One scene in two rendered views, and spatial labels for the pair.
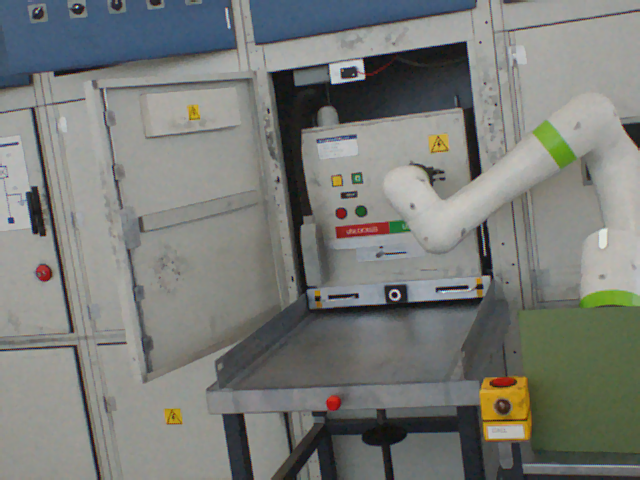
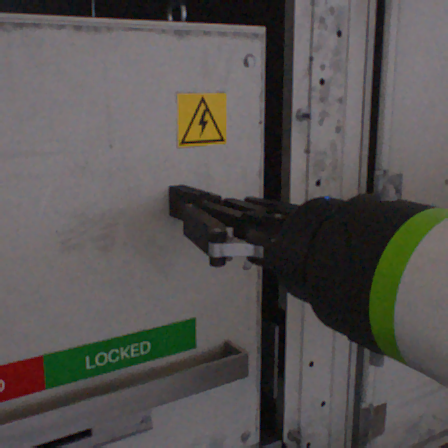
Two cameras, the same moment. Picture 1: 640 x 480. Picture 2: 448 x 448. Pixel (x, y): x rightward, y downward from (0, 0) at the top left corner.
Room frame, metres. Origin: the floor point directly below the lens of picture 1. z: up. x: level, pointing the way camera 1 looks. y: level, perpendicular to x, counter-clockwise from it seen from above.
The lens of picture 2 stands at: (2.05, 0.08, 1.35)
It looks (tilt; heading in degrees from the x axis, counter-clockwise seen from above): 14 degrees down; 309
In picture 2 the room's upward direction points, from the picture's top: straight up
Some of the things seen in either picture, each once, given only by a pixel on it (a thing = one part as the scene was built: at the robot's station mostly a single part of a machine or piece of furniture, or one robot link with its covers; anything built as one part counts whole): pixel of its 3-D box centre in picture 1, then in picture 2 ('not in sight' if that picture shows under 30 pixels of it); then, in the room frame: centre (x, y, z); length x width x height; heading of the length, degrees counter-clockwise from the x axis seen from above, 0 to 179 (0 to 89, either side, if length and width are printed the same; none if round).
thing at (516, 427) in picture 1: (506, 408); not in sight; (1.54, -0.30, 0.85); 0.08 x 0.08 x 0.10; 72
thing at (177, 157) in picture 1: (196, 214); not in sight; (2.36, 0.31, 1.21); 0.63 x 0.07 x 0.74; 144
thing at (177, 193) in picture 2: not in sight; (190, 206); (2.42, -0.32, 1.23); 0.07 x 0.01 x 0.03; 162
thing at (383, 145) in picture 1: (386, 205); (40, 308); (2.49, -0.20, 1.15); 0.48 x 0.01 x 0.48; 72
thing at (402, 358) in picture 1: (373, 352); not in sight; (2.16, -0.10, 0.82); 0.68 x 0.62 x 0.06; 162
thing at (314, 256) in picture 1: (314, 253); not in sight; (2.49, 0.02, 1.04); 0.08 x 0.05 x 0.17; 162
